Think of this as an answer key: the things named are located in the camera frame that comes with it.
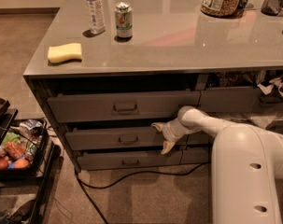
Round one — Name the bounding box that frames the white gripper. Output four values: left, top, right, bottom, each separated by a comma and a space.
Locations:
151, 119, 191, 155

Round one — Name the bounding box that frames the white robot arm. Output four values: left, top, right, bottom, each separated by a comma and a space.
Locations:
152, 106, 283, 224

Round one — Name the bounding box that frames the grey drawer cabinet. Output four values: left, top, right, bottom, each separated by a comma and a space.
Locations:
24, 0, 283, 171

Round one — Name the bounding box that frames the yellow sponge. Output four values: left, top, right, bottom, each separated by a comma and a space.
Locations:
48, 43, 82, 63

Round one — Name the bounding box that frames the crumpled chip bag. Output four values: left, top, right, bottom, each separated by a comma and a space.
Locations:
257, 76, 283, 98

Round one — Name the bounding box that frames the green white soda can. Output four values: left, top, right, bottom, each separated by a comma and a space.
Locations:
115, 2, 133, 38

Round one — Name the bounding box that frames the snack bag in bin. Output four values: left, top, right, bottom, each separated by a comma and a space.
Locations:
20, 119, 43, 138

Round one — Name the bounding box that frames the clear plastic water bottle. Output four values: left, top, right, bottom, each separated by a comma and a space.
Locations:
84, 0, 106, 35

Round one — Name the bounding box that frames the black cart with bins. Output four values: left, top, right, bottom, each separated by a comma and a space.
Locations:
0, 98, 61, 224

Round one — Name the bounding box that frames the orange fruit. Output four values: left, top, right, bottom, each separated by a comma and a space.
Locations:
14, 159, 30, 169

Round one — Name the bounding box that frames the red apple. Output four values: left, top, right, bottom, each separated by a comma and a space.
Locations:
0, 160, 9, 170

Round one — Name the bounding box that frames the black floor cable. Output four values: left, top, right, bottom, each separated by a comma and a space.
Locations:
74, 161, 210, 224

